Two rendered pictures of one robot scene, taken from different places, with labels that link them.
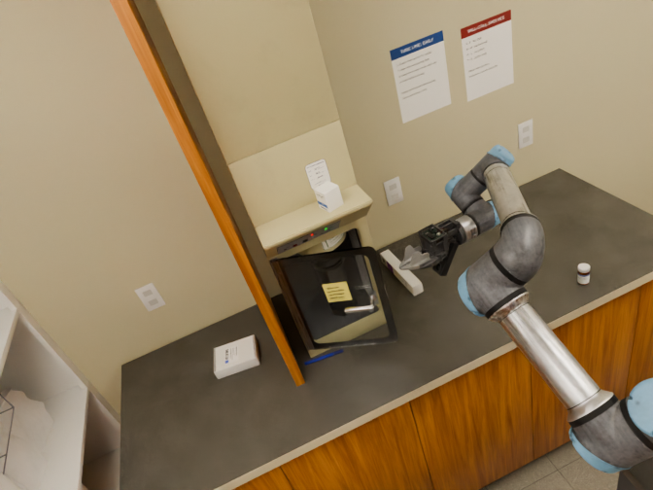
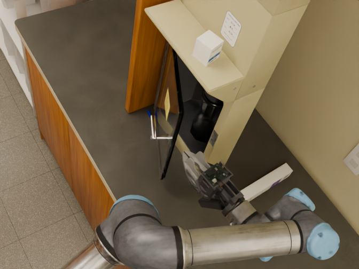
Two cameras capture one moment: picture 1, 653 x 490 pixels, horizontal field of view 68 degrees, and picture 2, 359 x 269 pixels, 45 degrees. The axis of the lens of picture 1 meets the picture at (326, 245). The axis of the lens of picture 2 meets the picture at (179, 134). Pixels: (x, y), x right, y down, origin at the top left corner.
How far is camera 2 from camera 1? 0.96 m
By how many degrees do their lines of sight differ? 41
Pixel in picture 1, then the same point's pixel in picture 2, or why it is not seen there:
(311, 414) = (96, 121)
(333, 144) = (254, 26)
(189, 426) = (93, 41)
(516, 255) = (125, 235)
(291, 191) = (210, 11)
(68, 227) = not seen: outside the picture
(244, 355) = not seen: hidden behind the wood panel
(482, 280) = (120, 211)
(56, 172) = not seen: outside the picture
